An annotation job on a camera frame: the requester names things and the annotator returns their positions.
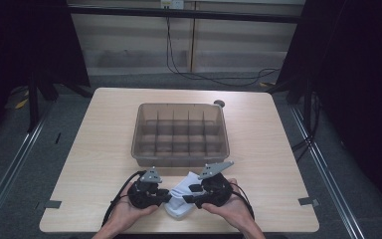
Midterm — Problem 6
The person's left hand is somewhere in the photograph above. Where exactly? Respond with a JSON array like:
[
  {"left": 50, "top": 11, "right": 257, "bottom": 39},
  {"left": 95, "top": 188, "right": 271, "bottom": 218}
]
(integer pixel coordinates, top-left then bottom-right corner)
[{"left": 110, "top": 182, "right": 158, "bottom": 230}]

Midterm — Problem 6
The left hand-held gripper cable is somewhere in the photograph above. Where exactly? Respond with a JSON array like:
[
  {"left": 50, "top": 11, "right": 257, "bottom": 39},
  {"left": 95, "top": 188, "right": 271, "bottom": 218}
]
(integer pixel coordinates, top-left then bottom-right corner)
[{"left": 101, "top": 170, "right": 146, "bottom": 227}]

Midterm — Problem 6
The person's right hand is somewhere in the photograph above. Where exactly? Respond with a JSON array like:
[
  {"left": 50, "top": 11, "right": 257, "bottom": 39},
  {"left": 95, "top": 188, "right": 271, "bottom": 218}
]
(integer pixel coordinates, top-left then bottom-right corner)
[{"left": 201, "top": 178, "right": 252, "bottom": 230}]

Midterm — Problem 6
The black floor cable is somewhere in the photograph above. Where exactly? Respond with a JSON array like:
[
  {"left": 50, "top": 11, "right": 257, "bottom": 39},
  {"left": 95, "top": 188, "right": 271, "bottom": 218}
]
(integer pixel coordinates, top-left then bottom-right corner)
[{"left": 291, "top": 93, "right": 322, "bottom": 163}]

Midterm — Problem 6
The black wall cable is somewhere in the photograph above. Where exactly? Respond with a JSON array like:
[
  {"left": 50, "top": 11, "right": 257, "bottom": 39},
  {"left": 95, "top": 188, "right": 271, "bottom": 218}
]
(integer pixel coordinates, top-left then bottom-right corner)
[{"left": 164, "top": 8, "right": 282, "bottom": 88}]

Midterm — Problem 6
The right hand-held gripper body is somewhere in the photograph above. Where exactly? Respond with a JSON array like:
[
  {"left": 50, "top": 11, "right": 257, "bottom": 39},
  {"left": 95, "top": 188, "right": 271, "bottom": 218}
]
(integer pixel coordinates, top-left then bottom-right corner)
[{"left": 198, "top": 161, "right": 235, "bottom": 207}]

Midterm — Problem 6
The black curtain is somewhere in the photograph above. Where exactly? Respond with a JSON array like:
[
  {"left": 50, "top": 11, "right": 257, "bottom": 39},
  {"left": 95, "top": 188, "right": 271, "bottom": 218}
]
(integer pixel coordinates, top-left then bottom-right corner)
[
  {"left": 0, "top": 0, "right": 92, "bottom": 147},
  {"left": 276, "top": 0, "right": 382, "bottom": 217}
]

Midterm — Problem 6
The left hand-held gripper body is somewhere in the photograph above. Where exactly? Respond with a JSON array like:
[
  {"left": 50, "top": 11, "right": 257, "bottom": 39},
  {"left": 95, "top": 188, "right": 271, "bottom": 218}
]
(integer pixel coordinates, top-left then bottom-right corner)
[{"left": 127, "top": 166, "right": 163, "bottom": 209}]

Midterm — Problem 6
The grey tape piece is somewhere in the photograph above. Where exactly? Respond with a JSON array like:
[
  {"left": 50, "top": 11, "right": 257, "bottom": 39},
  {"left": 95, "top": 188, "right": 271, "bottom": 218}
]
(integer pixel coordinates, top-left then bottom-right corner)
[
  {"left": 297, "top": 196, "right": 320, "bottom": 207},
  {"left": 44, "top": 199, "right": 63, "bottom": 209}
]

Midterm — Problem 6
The white wall socket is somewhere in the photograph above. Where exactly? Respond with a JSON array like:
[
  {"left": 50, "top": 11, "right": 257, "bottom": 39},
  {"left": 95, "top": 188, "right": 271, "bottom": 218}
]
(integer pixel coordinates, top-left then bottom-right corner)
[{"left": 159, "top": 0, "right": 185, "bottom": 10}]

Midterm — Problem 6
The metal floor rail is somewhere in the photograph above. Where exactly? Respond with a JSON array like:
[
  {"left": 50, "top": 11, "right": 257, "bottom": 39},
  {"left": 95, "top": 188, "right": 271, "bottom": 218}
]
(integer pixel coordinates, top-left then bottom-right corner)
[
  {"left": 0, "top": 103, "right": 53, "bottom": 230},
  {"left": 289, "top": 106, "right": 366, "bottom": 239}
]

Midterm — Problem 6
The black metal stand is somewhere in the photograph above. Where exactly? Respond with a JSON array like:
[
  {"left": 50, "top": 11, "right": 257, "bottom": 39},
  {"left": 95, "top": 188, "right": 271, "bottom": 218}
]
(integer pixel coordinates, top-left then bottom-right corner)
[
  {"left": 286, "top": 78, "right": 314, "bottom": 133},
  {"left": 27, "top": 71, "right": 60, "bottom": 133}
]

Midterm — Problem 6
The black horizontal bar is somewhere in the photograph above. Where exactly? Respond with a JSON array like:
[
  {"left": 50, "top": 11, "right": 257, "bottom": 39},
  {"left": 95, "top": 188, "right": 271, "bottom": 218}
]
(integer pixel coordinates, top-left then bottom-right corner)
[{"left": 68, "top": 5, "right": 304, "bottom": 24}]

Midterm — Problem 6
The translucent brown divided storage box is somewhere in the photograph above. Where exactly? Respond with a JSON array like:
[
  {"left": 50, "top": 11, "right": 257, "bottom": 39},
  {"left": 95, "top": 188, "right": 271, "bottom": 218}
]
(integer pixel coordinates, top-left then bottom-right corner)
[{"left": 130, "top": 103, "right": 231, "bottom": 168}]

